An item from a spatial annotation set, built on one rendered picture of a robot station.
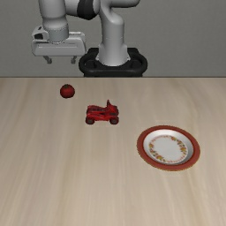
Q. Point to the red tomato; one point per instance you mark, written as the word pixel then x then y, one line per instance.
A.
pixel 67 91

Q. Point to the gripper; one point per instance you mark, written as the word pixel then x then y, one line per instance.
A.
pixel 58 47

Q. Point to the red toy car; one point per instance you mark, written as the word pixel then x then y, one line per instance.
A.
pixel 102 113

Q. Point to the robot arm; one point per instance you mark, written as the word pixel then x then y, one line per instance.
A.
pixel 111 38

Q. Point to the red-rimmed white plate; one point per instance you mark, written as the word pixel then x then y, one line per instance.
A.
pixel 168 148

